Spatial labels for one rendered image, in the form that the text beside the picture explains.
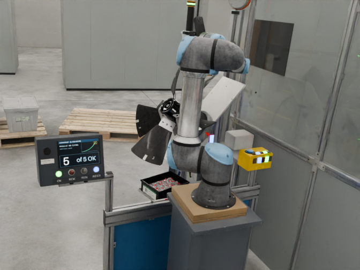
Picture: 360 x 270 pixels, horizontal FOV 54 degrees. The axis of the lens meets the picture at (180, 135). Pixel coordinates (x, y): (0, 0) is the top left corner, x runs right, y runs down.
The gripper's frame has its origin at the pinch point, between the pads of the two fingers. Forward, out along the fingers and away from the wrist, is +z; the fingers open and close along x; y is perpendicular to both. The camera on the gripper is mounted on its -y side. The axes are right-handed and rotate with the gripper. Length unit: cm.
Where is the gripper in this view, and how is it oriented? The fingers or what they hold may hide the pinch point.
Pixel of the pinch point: (186, 31)
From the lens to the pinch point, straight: 203.2
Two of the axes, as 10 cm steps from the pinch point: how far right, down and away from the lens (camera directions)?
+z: -4.4, -3.4, 8.3
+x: 9.0, -0.8, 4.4
